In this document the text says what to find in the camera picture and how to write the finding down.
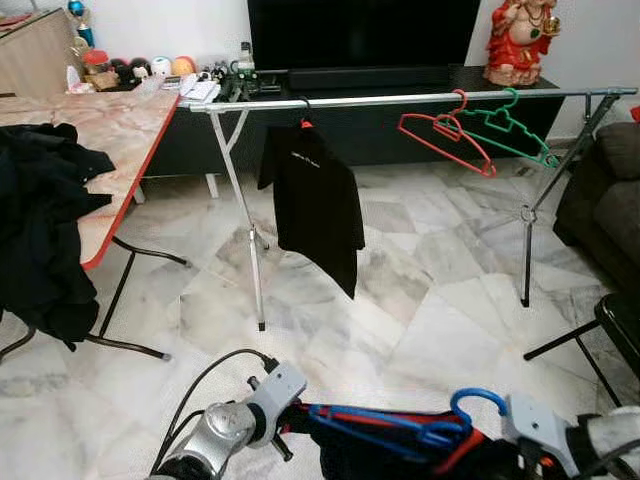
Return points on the black flat television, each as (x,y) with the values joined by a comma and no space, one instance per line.
(360,30)

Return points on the red plastic hanger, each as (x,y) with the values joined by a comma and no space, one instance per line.
(306,123)
(447,125)

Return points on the black soundbar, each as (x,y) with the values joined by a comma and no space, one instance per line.
(365,78)

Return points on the green plastic hanger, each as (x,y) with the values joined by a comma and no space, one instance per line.
(503,122)

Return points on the silver metal clothes rack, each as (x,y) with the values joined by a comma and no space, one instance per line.
(380,98)

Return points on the dark brown sofa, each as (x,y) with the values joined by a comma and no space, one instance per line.
(605,200)

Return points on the black T-shirt with white print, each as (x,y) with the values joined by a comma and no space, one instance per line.
(315,200)

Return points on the light wooden cabinet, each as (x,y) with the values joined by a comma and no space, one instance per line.
(35,60)

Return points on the black TV console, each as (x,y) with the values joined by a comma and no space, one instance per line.
(380,135)

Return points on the white paper stack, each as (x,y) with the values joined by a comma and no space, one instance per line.
(198,90)

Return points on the pile of black clothes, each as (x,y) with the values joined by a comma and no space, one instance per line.
(40,230)

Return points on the orange ball toy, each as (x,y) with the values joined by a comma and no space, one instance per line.
(183,66)

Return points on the gold and blue trophy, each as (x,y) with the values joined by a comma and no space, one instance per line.
(78,10)

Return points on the red laughing Buddha statue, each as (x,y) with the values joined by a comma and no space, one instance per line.
(515,45)

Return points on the marble folding table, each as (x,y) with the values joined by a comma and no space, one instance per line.
(130,130)

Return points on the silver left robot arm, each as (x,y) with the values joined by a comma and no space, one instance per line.
(215,435)

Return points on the blue plastic hanger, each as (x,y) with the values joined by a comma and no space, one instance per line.
(440,436)

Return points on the black plush toy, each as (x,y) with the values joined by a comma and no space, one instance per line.
(128,70)

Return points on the jar with red lid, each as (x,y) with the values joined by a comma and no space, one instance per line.
(96,70)

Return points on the clear bottle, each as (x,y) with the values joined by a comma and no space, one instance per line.
(245,58)

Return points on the white ball toy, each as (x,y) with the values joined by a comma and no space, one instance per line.
(161,67)

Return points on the black metal stool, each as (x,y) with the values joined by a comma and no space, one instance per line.
(622,320)

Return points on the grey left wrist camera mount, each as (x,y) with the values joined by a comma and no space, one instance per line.
(280,390)

